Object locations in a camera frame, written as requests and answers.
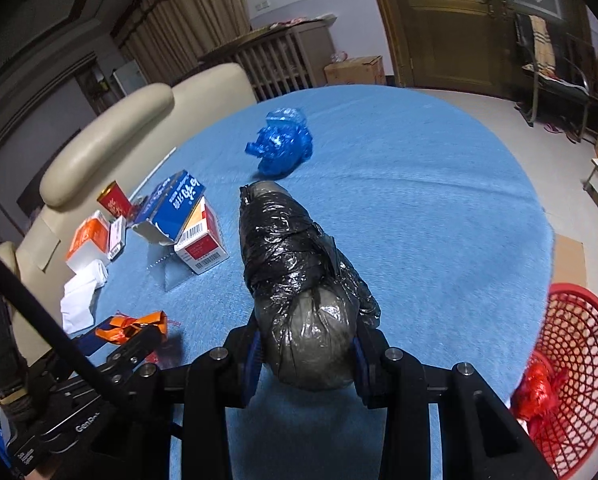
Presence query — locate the orange white tissue pack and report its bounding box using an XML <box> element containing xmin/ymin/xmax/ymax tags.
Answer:
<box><xmin>66</xmin><ymin>210</ymin><xmax>110</xmax><ymax>273</ymax></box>

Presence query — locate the wooden radiator cabinet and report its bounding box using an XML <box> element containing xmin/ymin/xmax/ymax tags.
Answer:
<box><xmin>199</xmin><ymin>18</ymin><xmax>335</xmax><ymax>102</ymax></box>

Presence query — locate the beige leather sofa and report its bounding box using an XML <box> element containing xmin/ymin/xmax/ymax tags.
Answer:
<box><xmin>0</xmin><ymin>63</ymin><xmax>256</xmax><ymax>321</ymax></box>

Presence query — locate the blue toothpaste box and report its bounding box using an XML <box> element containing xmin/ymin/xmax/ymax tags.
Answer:
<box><xmin>130</xmin><ymin>170</ymin><xmax>206</xmax><ymax>246</ymax></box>

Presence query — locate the red plastic bag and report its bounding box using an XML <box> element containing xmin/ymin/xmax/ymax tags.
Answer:
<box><xmin>510</xmin><ymin>352</ymin><xmax>569</xmax><ymax>438</ymax></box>

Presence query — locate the wooden double door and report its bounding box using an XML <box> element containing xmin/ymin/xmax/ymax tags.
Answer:
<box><xmin>377</xmin><ymin>0</ymin><xmax>591</xmax><ymax>99</ymax></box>

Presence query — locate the blue plastic bag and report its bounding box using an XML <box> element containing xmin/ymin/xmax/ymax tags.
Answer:
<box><xmin>244</xmin><ymin>107</ymin><xmax>313</xmax><ymax>178</ymax></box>

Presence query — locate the blue tablecloth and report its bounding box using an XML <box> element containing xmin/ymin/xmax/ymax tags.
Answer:
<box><xmin>67</xmin><ymin>86</ymin><xmax>554</xmax><ymax>479</ymax></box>

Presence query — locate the red plastic basket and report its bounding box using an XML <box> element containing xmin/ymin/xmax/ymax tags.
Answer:
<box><xmin>528</xmin><ymin>283</ymin><xmax>598</xmax><ymax>479</ymax></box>

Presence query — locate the black metal chair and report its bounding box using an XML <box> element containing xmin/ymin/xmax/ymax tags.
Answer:
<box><xmin>514</xmin><ymin>13</ymin><xmax>596</xmax><ymax>143</ymax></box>

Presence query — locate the brown cardboard box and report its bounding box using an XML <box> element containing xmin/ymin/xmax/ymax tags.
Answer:
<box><xmin>324</xmin><ymin>55</ymin><xmax>386</xmax><ymax>86</ymax></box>

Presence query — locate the red paper cup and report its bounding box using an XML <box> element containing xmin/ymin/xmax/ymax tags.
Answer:
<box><xmin>97</xmin><ymin>181</ymin><xmax>132</xmax><ymax>219</ymax></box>

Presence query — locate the flat cardboard sheet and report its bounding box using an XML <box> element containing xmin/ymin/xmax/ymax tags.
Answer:
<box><xmin>552</xmin><ymin>234</ymin><xmax>587</xmax><ymax>287</ymax></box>

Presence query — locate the white stick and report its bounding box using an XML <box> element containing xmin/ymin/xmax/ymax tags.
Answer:
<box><xmin>129</xmin><ymin>146</ymin><xmax>177</xmax><ymax>202</ymax></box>

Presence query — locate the orange wrapper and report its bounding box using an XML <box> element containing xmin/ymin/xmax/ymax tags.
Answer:
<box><xmin>95</xmin><ymin>311</ymin><xmax>169</xmax><ymax>346</ymax></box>

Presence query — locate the black plastic bag bundle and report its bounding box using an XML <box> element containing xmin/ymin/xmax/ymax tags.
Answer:
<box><xmin>239</xmin><ymin>181</ymin><xmax>381</xmax><ymax>391</ymax></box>

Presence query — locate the red white medicine box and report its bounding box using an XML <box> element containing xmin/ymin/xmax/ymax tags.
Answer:
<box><xmin>174</xmin><ymin>196</ymin><xmax>228</xmax><ymax>275</ymax></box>

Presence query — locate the white tissue pile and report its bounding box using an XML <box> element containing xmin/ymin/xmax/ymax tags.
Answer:
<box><xmin>60</xmin><ymin>259</ymin><xmax>108</xmax><ymax>335</ymax></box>

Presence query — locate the beige curtain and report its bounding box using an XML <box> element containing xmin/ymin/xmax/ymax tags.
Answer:
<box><xmin>111</xmin><ymin>0</ymin><xmax>250</xmax><ymax>84</ymax></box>

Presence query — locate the white purple medicine box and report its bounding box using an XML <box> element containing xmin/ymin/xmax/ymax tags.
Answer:
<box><xmin>108</xmin><ymin>216</ymin><xmax>126</xmax><ymax>261</ymax></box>

